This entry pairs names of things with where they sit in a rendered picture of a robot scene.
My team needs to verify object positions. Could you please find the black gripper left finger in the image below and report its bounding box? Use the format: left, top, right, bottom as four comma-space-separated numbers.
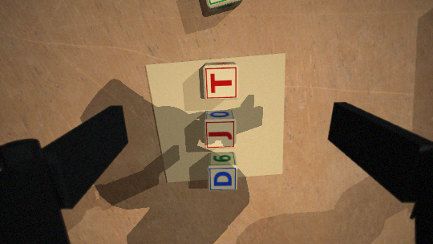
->
0, 105, 128, 244

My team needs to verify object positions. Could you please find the beige square mat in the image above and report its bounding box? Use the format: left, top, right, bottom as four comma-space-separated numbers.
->
146, 53, 285, 182

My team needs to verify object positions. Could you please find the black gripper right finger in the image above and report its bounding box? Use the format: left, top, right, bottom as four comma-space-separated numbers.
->
328, 102, 433, 244

